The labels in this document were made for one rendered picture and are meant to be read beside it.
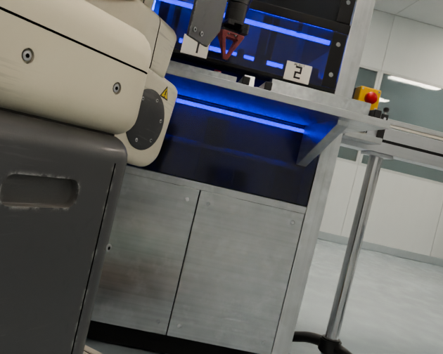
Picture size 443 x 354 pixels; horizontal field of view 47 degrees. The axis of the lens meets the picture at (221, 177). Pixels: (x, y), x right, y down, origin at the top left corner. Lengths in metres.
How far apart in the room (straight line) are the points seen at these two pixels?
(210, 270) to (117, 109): 1.17
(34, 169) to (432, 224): 6.76
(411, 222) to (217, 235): 5.46
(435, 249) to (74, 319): 6.72
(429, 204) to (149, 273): 5.69
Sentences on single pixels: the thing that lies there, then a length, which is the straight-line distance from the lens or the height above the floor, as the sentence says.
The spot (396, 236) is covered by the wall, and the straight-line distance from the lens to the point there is 6.92.
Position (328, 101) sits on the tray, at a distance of 1.32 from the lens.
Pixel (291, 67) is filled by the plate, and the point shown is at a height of 1.03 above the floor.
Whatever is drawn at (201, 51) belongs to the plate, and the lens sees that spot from 1.66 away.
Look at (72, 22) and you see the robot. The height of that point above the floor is 0.78.
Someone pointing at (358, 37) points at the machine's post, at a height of 1.18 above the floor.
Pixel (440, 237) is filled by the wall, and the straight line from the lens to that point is 7.18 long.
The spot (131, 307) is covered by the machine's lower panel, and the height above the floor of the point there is 0.16.
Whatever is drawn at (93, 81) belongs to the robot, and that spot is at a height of 0.74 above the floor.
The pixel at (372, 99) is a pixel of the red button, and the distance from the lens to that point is 1.72.
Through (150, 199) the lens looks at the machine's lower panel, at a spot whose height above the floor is 0.51.
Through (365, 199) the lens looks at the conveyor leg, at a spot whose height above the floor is 0.67.
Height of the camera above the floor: 0.69
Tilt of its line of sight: 2 degrees down
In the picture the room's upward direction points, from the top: 13 degrees clockwise
